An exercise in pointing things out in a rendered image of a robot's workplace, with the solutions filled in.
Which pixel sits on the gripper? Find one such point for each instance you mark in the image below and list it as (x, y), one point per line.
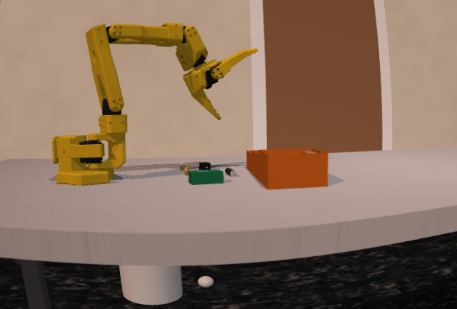
(207, 74)

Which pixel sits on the black die with white pips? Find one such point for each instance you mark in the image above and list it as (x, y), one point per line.
(204, 166)

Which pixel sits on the orange labelled storage bins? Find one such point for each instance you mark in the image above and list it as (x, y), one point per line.
(289, 168)

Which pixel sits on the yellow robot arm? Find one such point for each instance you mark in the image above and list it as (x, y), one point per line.
(75, 152)

